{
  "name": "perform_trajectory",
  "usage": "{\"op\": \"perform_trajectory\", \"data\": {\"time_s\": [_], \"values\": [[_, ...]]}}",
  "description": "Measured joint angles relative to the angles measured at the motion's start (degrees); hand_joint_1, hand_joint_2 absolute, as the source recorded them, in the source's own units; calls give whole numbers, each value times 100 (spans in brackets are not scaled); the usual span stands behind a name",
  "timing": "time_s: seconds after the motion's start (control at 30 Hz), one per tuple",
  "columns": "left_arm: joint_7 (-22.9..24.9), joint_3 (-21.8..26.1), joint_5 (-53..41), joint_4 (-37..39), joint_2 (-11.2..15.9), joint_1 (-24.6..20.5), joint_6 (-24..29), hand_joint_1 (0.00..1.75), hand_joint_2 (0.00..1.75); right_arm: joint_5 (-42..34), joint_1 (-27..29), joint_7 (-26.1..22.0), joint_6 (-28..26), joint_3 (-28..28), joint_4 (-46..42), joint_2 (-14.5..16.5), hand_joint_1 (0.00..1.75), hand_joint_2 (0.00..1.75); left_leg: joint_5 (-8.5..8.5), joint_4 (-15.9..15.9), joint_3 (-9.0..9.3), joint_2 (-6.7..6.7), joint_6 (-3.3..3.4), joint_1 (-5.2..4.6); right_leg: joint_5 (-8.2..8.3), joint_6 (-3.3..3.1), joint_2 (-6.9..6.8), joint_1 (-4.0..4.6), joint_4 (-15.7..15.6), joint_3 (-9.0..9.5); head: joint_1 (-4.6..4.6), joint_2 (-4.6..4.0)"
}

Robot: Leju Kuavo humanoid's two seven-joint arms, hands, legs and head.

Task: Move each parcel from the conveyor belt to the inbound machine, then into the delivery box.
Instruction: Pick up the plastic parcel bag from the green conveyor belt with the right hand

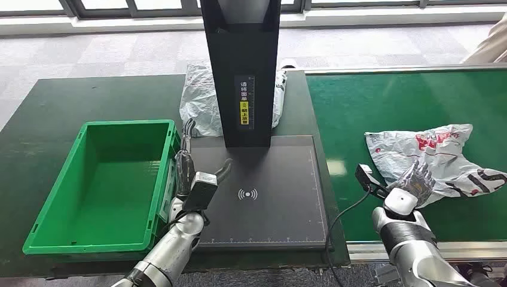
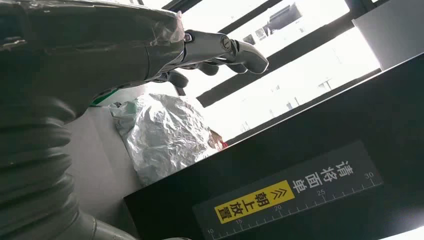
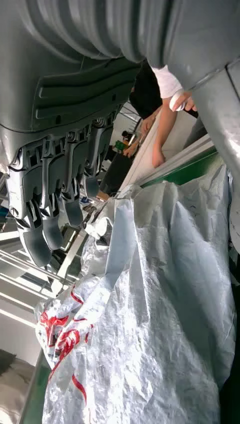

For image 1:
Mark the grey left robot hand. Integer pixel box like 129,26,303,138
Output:
174,117,234,199

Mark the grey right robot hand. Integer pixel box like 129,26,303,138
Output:
386,159,436,209

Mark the grey parcel black lettering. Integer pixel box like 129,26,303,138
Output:
364,124,507,209

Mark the plain grey parcel bag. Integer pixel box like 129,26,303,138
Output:
179,62,288,138

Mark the black inbound scanner machine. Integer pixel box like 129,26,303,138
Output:
190,0,331,251

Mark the green conveyor belt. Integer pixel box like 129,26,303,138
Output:
306,68,507,242

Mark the yellow and black machine sticker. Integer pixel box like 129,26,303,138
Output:
234,75,255,130

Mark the green plastic crate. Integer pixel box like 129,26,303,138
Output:
22,119,182,257

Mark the dark green table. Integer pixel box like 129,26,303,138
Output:
0,70,352,278

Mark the person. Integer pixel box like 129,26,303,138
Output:
461,14,507,64

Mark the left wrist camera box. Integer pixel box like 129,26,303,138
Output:
182,171,219,210

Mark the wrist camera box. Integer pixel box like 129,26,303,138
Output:
355,163,391,199
182,171,219,210

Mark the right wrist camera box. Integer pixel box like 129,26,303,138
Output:
355,163,391,199

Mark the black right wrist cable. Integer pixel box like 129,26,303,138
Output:
325,189,372,287

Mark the dark window frame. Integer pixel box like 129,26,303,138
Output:
0,0,507,20

